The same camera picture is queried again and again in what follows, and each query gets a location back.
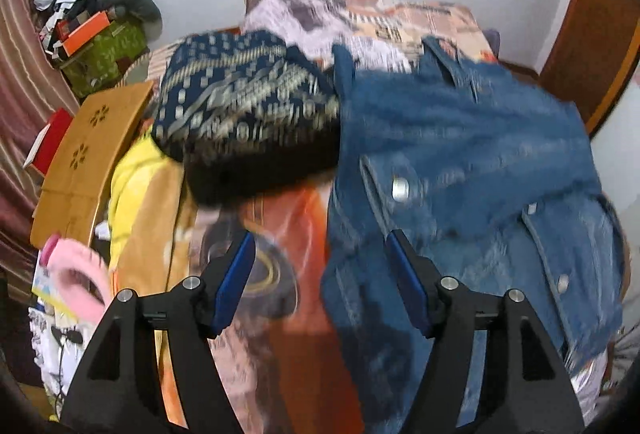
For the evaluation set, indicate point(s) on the grey green clothes pile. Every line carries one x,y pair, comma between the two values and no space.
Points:
146,12

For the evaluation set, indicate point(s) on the newspaper print bed blanket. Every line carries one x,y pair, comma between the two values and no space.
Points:
280,359

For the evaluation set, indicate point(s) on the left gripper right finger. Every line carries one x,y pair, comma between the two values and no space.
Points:
492,367

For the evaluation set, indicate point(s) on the yellow garment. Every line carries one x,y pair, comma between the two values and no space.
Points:
150,216

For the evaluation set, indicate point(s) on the red book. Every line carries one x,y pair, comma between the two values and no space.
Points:
47,141

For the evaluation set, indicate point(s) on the striped maroon curtain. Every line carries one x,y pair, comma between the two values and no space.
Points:
31,90

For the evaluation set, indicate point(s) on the pink slipper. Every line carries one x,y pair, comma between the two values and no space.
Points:
80,277

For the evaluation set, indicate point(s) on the brown carved wooden board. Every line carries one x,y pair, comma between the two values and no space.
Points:
76,187

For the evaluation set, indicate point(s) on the green patterned storage box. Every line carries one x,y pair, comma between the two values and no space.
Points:
101,62

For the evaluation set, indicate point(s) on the wooden door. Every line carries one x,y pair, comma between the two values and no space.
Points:
593,56

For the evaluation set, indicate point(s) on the orange box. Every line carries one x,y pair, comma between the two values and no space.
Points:
85,32

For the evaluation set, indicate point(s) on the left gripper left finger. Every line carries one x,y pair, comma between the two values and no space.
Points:
148,367

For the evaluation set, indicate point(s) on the blue denim jacket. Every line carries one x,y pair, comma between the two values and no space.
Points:
490,178

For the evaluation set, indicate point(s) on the navy patterned folded cloth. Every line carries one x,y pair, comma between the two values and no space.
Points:
245,115

